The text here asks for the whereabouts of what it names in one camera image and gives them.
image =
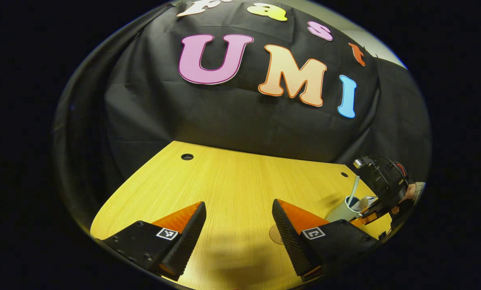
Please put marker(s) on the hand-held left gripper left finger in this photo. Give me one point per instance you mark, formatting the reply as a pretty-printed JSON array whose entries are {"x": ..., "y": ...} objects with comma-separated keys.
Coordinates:
[{"x": 190, "y": 237}]

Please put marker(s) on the yellow wooden desktop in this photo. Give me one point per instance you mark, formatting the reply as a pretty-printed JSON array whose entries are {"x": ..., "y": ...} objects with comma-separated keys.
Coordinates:
[{"x": 232, "y": 181}]

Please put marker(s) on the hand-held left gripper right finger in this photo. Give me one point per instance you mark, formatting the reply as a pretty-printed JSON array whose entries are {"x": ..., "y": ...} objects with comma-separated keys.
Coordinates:
[{"x": 287, "y": 235}]

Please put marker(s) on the round brown coaster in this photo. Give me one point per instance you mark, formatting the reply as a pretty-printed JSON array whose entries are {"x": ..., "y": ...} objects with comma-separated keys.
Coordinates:
[{"x": 275, "y": 235}]

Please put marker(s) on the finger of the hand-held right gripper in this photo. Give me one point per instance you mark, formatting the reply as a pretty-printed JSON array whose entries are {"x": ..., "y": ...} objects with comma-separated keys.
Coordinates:
[{"x": 367, "y": 218}]

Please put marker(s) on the white toothbrush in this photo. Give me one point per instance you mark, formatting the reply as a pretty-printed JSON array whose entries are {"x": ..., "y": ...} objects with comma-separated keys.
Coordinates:
[{"x": 353, "y": 189}]

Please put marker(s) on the black backdrop cloth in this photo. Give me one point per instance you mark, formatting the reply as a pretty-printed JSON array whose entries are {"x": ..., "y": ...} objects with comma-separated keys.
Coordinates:
[{"x": 224, "y": 117}]

